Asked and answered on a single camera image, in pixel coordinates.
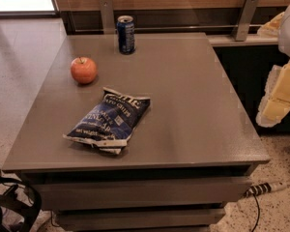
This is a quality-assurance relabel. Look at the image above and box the black white striped cable plug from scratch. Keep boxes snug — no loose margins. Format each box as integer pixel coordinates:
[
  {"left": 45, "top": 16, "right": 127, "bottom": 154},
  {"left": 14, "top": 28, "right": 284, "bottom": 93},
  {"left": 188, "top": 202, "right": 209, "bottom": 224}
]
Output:
[{"left": 244, "top": 182, "right": 287, "bottom": 198}]

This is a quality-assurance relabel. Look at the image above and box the metal bracket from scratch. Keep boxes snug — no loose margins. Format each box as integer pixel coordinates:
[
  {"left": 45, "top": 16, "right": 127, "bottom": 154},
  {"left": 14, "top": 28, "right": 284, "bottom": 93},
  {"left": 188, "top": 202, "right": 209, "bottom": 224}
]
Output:
[
  {"left": 232, "top": 0, "right": 259, "bottom": 42},
  {"left": 99, "top": 0, "right": 115, "bottom": 35}
]

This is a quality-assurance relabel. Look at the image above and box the red apple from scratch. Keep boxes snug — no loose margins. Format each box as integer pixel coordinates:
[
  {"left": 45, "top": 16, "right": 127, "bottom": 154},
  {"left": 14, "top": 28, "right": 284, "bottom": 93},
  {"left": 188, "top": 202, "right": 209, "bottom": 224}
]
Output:
[{"left": 71, "top": 57, "right": 98, "bottom": 84}]

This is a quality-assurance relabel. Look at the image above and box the blue potato chips bag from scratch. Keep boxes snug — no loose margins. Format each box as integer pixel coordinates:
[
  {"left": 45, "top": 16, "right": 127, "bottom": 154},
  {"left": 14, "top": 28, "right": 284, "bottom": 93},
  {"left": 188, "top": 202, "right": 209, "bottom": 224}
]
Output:
[{"left": 63, "top": 87, "right": 151, "bottom": 155}]

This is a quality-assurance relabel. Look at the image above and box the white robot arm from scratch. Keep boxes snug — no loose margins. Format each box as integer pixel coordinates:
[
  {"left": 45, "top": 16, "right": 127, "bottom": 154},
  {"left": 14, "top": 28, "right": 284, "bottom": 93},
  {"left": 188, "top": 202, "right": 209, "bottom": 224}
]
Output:
[{"left": 255, "top": 5, "right": 290, "bottom": 128}]

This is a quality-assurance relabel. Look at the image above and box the right metal bracket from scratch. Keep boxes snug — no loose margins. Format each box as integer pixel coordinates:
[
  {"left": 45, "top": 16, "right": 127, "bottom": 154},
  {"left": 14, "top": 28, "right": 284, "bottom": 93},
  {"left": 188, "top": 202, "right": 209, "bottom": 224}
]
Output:
[{"left": 232, "top": 0, "right": 259, "bottom": 42}]

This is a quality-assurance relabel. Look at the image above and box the horizontal metal rail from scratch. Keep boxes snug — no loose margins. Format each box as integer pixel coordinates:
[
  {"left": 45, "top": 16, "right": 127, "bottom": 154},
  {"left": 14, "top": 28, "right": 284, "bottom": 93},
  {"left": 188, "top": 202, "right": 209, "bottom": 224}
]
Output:
[{"left": 134, "top": 23, "right": 262, "bottom": 31}]

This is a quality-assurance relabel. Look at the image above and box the black floor cable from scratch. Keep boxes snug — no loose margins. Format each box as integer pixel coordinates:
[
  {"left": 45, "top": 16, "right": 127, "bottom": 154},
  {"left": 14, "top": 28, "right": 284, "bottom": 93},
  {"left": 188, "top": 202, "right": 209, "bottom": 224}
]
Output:
[{"left": 249, "top": 193, "right": 261, "bottom": 232}]

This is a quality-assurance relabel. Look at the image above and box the blue pepsi can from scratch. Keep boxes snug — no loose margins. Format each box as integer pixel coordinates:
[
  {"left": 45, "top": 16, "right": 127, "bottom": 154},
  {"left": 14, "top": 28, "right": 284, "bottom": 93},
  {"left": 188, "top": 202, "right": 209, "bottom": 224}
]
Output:
[{"left": 116, "top": 15, "right": 135, "bottom": 54}]

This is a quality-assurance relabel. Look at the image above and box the left metal bracket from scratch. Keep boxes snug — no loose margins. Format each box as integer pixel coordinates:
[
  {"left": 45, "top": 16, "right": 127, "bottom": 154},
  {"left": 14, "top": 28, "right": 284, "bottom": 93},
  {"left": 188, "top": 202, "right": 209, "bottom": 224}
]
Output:
[{"left": 99, "top": 0, "right": 115, "bottom": 35}]

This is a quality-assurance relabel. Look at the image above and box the grey table with drawers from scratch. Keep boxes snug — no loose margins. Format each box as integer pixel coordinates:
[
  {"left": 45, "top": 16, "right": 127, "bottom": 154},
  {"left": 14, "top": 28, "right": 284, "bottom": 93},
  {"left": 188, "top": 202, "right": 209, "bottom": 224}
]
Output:
[{"left": 4, "top": 33, "right": 269, "bottom": 232}]

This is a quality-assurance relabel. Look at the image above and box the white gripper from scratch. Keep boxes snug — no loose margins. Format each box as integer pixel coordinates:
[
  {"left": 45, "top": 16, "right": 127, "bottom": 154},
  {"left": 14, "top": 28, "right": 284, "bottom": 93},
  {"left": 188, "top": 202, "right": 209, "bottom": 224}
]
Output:
[{"left": 255, "top": 11, "right": 290, "bottom": 129}]

